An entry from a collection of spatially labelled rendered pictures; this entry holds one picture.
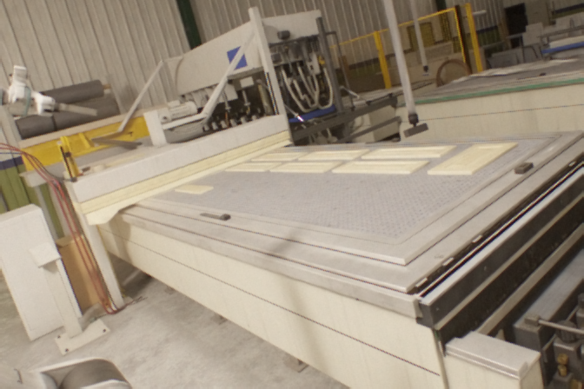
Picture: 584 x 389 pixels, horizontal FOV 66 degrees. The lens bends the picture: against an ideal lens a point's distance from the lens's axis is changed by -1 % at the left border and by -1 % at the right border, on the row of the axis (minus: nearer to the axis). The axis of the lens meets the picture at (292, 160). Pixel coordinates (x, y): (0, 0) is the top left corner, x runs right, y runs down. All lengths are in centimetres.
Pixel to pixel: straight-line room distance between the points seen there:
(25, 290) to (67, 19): 535
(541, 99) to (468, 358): 435
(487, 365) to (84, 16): 818
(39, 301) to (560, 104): 538
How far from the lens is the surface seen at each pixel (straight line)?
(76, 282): 469
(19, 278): 445
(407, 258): 161
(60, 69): 851
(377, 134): 717
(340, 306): 184
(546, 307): 197
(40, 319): 456
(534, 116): 569
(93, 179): 406
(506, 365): 148
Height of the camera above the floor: 156
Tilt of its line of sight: 10 degrees down
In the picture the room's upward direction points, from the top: 15 degrees counter-clockwise
